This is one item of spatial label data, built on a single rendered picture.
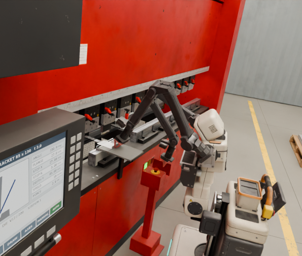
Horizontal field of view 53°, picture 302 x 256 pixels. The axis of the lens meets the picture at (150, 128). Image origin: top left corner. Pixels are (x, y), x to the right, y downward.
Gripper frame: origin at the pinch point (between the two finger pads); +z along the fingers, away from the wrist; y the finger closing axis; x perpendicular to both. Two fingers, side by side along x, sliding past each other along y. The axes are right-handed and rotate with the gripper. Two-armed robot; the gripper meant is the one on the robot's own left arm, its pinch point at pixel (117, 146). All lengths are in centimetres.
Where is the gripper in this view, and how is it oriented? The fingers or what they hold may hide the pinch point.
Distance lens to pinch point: 216.0
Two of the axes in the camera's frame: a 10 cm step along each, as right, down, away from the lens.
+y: -4.7, 2.5, -8.4
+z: -5.2, 6.9, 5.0
